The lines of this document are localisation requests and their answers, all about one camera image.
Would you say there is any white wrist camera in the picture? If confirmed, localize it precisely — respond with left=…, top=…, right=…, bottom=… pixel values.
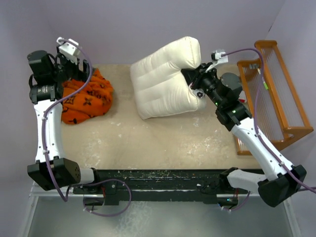
left=206, top=49, right=229, bottom=72
left=56, top=37, right=80, bottom=65

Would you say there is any aluminium frame rail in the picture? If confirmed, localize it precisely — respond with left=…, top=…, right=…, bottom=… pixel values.
left=20, top=185, right=302, bottom=237

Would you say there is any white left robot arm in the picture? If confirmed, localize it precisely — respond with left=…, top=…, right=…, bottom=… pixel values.
left=27, top=50, right=102, bottom=194

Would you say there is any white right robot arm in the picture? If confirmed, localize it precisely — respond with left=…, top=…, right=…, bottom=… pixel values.
left=181, top=64, right=307, bottom=207

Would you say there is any white red small box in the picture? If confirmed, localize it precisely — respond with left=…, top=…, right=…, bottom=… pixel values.
left=239, top=91, right=247, bottom=103

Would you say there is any orange wooden tiered rack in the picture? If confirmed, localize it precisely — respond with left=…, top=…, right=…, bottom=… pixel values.
left=237, top=40, right=314, bottom=151

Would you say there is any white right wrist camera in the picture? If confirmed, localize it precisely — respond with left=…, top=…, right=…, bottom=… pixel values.
left=206, top=49, right=229, bottom=72

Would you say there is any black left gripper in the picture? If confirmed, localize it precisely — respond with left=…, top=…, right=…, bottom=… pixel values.
left=50, top=45, right=95, bottom=83

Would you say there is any green tipped white pen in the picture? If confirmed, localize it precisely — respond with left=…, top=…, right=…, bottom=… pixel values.
left=257, top=68, right=269, bottom=90

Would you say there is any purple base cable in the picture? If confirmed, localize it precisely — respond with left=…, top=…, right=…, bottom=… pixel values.
left=218, top=191, right=251, bottom=213
left=82, top=179, right=133, bottom=218

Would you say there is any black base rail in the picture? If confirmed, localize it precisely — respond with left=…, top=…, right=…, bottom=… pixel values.
left=74, top=169, right=247, bottom=205

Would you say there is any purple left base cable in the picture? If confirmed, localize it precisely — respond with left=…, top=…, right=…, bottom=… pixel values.
left=82, top=179, right=133, bottom=218

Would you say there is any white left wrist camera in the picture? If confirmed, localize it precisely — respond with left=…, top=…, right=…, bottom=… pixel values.
left=56, top=37, right=80, bottom=65

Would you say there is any grey small clip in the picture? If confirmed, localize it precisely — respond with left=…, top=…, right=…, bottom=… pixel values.
left=249, top=63, right=260, bottom=70

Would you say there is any orange patterned pillowcase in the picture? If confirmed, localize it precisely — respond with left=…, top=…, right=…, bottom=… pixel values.
left=61, top=68, right=114, bottom=125

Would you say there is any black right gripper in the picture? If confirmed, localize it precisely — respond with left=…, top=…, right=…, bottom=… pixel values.
left=183, top=61, right=225, bottom=108

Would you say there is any white pillow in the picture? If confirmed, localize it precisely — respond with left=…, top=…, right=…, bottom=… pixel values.
left=130, top=37, right=206, bottom=120

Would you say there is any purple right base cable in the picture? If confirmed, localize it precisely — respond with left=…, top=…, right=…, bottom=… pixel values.
left=218, top=191, right=251, bottom=213

